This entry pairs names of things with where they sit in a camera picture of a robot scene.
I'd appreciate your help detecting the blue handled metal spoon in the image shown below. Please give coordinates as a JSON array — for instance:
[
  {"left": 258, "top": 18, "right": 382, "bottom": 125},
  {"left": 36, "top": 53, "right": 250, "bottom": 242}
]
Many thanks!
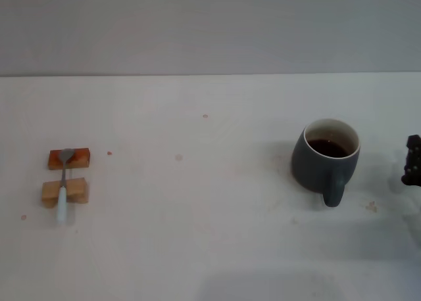
[{"left": 55, "top": 148, "right": 76, "bottom": 225}]

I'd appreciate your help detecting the dark brown coffee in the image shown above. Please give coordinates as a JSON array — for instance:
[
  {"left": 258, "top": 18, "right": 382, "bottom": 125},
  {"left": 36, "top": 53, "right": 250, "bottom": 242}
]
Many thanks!
[{"left": 307, "top": 138, "right": 351, "bottom": 159}]

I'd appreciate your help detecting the light wooden notched block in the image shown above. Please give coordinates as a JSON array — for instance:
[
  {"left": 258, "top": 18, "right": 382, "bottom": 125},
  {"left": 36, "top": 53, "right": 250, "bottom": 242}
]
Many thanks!
[{"left": 41, "top": 177, "right": 89, "bottom": 209}]

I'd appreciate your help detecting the reddish brown wooden block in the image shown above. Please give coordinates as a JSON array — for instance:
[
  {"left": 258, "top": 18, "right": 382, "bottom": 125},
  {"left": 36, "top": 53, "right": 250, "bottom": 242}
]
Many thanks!
[{"left": 48, "top": 147, "right": 91, "bottom": 171}]

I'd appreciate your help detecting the grey ceramic mug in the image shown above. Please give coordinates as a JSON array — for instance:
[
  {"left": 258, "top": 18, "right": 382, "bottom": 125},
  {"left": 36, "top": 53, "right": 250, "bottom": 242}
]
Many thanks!
[{"left": 291, "top": 118, "right": 362, "bottom": 208}]

